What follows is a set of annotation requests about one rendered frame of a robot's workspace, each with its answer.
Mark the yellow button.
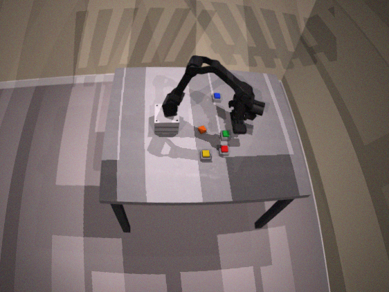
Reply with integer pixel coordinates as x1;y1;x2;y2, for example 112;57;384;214
200;150;211;161

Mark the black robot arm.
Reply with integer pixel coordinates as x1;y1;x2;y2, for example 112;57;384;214
162;55;265;120

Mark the small orange block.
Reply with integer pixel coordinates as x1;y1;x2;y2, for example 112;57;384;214
198;126;206;134

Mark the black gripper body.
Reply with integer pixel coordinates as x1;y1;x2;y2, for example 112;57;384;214
228;100;247;134

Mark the blue button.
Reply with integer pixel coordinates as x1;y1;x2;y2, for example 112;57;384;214
212;93;221;102

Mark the red button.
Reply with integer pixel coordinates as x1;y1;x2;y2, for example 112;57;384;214
218;145;229;156

